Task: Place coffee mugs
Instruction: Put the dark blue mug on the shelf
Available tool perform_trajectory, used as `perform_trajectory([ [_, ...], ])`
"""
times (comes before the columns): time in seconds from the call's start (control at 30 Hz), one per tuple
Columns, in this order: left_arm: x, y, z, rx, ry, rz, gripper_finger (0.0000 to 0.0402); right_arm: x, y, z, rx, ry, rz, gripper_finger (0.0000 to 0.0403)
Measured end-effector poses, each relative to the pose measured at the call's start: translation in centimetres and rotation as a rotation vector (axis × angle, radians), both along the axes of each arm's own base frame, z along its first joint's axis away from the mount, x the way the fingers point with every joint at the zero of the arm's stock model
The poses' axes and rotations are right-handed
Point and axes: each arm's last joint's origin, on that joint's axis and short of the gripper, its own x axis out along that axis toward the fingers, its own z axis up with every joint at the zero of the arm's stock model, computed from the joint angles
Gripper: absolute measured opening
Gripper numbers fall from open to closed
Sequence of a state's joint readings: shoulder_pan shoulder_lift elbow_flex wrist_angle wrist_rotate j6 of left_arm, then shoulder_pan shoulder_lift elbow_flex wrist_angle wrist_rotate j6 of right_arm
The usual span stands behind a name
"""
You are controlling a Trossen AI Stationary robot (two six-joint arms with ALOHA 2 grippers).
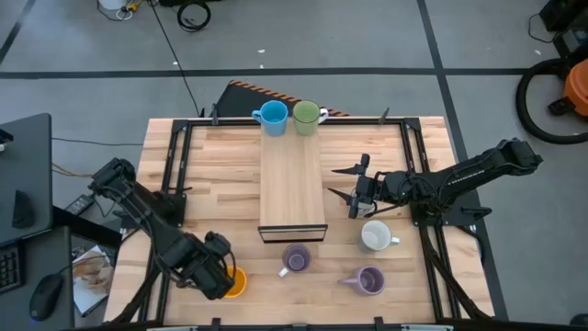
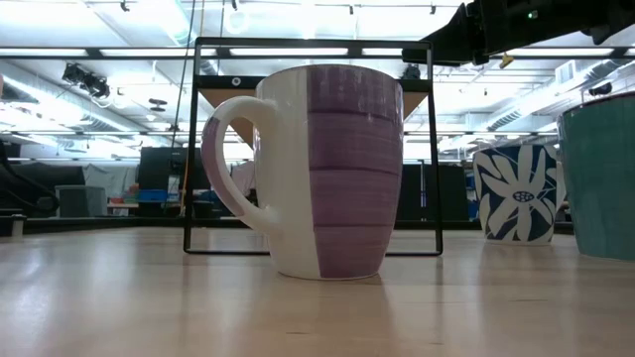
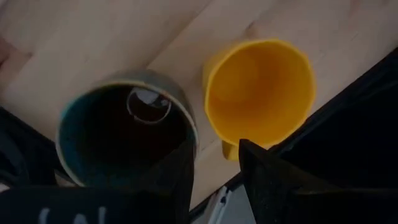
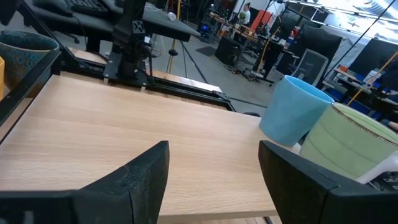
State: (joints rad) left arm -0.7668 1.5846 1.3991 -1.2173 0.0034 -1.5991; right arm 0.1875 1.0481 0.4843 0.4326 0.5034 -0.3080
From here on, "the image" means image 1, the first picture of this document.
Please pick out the small black desk device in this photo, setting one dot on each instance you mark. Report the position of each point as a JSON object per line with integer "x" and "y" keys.
{"x": 5, "y": 138}

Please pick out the black power adapter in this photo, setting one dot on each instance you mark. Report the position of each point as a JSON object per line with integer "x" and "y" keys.
{"x": 80, "y": 204}

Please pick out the black equipment case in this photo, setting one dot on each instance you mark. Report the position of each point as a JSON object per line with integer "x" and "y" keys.
{"x": 567, "y": 18}

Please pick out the black wedge shaped object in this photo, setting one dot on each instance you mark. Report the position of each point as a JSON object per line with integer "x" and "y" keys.
{"x": 23, "y": 211}

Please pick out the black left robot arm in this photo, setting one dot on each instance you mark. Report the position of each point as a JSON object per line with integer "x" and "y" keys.
{"x": 138, "y": 202}

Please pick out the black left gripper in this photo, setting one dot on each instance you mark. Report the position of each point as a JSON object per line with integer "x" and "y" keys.
{"x": 216, "y": 285}

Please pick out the black metal table frame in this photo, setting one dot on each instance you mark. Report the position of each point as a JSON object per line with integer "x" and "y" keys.
{"x": 367, "y": 121}

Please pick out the lavender mug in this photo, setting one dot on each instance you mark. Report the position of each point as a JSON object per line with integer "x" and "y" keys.
{"x": 369, "y": 280}

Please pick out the blue mug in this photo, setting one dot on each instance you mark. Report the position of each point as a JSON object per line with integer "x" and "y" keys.
{"x": 274, "y": 112}

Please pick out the black metal bar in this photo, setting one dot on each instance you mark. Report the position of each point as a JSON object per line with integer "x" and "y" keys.
{"x": 87, "y": 228}

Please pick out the paper booklet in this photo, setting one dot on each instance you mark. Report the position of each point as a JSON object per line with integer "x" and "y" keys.
{"x": 92, "y": 276}

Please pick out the teal mug white inside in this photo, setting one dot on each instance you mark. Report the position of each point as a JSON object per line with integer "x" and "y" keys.
{"x": 376, "y": 235}

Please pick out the white bucket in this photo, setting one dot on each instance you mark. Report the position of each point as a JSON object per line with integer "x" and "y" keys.
{"x": 111, "y": 3}

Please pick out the yellow plug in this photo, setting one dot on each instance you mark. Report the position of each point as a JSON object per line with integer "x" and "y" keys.
{"x": 132, "y": 6}

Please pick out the black keyboard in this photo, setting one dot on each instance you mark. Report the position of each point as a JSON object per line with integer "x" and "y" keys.
{"x": 9, "y": 271}

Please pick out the orange mug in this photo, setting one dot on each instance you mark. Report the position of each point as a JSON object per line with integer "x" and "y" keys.
{"x": 239, "y": 282}

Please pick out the orange vacuum cleaner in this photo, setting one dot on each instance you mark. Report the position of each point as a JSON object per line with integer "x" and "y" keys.
{"x": 579, "y": 87}

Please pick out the green mug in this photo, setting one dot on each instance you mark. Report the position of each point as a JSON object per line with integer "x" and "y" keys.
{"x": 306, "y": 112}

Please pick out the dark gray desk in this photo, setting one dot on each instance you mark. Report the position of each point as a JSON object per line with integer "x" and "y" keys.
{"x": 25, "y": 161}
{"x": 41, "y": 257}

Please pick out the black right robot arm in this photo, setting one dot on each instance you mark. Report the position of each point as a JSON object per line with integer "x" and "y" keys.
{"x": 482, "y": 172}

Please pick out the black computer mouse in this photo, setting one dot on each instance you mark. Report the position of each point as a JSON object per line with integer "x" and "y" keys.
{"x": 46, "y": 296}

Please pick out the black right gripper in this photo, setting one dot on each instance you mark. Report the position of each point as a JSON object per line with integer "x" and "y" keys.
{"x": 365, "y": 190}

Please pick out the black ramp orange striped edge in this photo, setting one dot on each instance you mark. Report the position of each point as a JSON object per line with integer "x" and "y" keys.
{"x": 239, "y": 101}

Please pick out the purple and white striped mug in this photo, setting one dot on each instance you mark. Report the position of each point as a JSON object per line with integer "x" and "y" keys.
{"x": 296, "y": 258}

